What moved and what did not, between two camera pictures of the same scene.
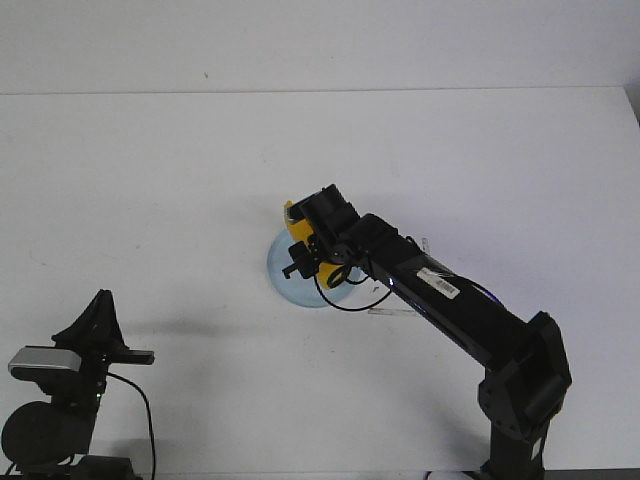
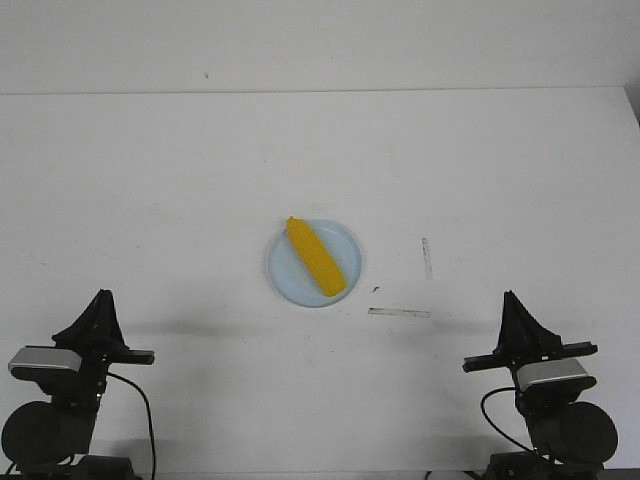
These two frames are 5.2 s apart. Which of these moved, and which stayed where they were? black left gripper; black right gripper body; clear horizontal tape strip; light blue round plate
Moved: black right gripper body
Stayed: light blue round plate; black left gripper; clear horizontal tape strip
